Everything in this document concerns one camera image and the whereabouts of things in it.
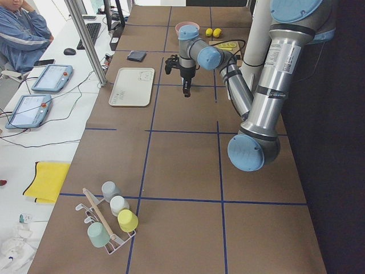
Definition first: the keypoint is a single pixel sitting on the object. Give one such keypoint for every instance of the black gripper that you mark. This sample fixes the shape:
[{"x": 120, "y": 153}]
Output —
[{"x": 186, "y": 73}]

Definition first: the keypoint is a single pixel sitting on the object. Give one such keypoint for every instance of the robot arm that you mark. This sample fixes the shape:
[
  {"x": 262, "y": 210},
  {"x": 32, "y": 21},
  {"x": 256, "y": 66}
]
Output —
[{"x": 279, "y": 32}]

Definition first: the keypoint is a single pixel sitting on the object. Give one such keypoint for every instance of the grey cup on rack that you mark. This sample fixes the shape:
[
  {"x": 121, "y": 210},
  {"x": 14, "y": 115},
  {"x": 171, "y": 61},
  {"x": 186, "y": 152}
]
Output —
[{"x": 110, "y": 190}]

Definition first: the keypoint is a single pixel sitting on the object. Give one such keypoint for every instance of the white cup on rack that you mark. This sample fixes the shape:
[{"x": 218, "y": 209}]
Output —
[{"x": 117, "y": 204}]

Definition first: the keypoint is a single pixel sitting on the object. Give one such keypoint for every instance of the yellow-green plastic cup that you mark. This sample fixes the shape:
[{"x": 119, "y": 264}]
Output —
[{"x": 127, "y": 220}]

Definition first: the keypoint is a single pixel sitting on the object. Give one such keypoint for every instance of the mint green cup on rack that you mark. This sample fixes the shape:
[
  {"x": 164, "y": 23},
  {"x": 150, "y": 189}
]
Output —
[{"x": 98, "y": 235}]

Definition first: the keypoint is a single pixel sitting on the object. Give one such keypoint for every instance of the cream bear tray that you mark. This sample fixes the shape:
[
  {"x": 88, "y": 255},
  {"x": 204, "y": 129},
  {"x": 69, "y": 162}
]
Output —
[{"x": 132, "y": 87}]

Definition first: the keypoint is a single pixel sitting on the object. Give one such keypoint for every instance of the lemon slices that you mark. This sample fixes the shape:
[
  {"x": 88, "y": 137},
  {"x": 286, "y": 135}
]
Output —
[{"x": 226, "y": 45}]

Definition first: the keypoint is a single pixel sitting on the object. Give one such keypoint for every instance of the grey folded cloth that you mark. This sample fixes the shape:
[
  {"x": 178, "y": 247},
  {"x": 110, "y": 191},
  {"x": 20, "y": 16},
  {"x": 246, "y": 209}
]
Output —
[{"x": 136, "y": 56}]

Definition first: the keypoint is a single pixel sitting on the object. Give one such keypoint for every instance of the pink bowl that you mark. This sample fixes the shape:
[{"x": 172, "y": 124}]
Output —
[{"x": 179, "y": 26}]

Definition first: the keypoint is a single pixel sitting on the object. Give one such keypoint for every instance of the wooden cutting board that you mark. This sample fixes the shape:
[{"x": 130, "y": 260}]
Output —
[{"x": 236, "y": 51}]

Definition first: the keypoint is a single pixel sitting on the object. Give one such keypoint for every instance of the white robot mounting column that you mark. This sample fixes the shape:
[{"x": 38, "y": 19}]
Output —
[{"x": 257, "y": 45}]

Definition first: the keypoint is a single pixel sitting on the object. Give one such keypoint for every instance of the black monitor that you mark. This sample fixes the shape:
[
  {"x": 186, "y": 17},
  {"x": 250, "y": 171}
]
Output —
[{"x": 120, "y": 22}]

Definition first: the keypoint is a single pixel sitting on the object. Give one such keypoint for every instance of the black keyboard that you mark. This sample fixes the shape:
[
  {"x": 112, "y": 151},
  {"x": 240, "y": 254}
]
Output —
[{"x": 93, "y": 31}]

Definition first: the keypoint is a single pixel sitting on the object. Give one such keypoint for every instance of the black computer mouse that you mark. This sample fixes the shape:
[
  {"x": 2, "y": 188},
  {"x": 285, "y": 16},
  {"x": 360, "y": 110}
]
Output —
[{"x": 69, "y": 51}]

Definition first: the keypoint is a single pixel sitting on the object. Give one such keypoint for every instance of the teach pendant far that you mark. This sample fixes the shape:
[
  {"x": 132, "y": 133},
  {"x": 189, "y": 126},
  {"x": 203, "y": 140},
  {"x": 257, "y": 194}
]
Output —
[{"x": 53, "y": 78}]

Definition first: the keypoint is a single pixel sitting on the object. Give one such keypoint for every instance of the teach pendant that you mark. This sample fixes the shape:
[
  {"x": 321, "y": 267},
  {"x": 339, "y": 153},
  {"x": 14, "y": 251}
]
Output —
[
  {"x": 29, "y": 112},
  {"x": 53, "y": 78}
]

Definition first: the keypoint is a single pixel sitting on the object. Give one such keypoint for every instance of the teach pendant near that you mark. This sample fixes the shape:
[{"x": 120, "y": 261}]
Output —
[{"x": 29, "y": 112}]

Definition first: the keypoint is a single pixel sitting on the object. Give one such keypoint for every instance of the yellow cloth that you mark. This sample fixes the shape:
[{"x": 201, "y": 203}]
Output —
[{"x": 47, "y": 182}]

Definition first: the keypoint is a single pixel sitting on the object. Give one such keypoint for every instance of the person in blue hoodie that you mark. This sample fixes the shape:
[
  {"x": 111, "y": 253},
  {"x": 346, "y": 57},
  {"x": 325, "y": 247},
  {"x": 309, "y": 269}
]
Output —
[{"x": 25, "y": 35}]

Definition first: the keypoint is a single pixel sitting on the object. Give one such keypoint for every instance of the aluminium frame post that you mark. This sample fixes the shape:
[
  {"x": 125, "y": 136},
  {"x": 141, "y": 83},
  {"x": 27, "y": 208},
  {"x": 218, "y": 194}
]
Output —
[{"x": 89, "y": 47}]

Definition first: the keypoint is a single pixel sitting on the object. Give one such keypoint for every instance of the white wire cup rack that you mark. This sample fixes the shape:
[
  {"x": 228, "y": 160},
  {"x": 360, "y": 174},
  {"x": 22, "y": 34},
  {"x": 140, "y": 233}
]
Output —
[{"x": 96, "y": 212}]

